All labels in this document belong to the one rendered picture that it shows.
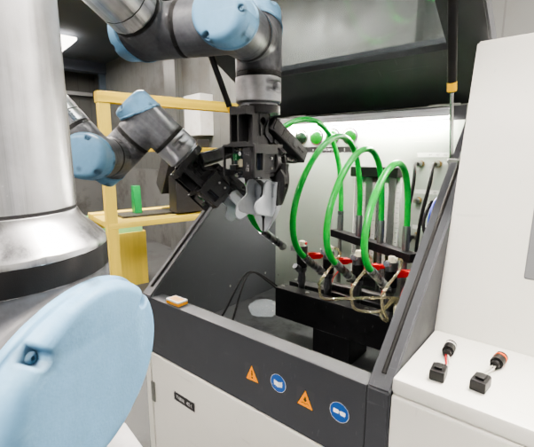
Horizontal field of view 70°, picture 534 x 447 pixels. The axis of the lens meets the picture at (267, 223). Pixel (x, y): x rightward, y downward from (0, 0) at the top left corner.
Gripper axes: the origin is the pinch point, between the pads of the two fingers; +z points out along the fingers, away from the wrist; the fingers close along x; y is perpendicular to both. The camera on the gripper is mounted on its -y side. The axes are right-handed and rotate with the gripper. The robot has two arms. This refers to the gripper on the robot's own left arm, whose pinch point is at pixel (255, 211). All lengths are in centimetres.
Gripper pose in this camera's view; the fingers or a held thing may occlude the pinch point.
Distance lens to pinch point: 88.6
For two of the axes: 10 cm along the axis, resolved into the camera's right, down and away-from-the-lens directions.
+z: 6.7, 6.5, 3.6
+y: -5.3, 7.5, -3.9
